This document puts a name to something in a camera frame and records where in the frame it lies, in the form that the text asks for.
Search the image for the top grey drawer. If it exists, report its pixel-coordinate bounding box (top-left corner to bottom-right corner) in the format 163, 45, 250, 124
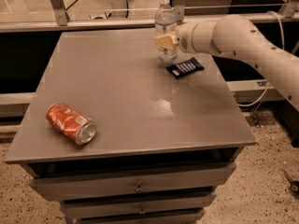
30, 162, 236, 201

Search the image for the black tool on floor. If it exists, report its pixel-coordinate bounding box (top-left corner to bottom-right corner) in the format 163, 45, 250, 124
283, 170, 299, 194

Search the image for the white cable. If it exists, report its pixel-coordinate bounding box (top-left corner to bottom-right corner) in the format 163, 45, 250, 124
237, 10, 286, 108

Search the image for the grey drawer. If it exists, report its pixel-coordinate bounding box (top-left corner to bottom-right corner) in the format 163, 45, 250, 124
61, 192, 216, 218
30, 162, 236, 201
78, 208, 205, 224

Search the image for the dark blue rxbar wrapper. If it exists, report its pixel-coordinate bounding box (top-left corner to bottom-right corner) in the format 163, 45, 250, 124
166, 57, 205, 79

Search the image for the bottom grey drawer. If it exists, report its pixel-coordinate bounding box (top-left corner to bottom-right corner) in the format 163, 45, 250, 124
78, 208, 205, 224

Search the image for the middle grey drawer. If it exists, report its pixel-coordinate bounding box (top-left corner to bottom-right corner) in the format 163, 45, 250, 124
61, 192, 216, 218

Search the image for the grey drawer cabinet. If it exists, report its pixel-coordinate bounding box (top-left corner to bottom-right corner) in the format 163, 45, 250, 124
4, 26, 258, 224

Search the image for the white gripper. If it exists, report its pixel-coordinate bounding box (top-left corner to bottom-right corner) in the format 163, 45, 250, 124
154, 23, 195, 53

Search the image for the clear plastic water bottle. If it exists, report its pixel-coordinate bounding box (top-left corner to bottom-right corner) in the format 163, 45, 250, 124
155, 0, 178, 63

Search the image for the crushed orange soda can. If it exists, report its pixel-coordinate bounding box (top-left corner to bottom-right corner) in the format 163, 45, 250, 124
46, 103, 97, 145

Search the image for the metal guard rail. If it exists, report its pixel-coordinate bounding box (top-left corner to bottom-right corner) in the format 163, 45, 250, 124
0, 0, 298, 33

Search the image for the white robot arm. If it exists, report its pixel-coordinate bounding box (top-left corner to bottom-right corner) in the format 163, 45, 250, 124
154, 15, 299, 110

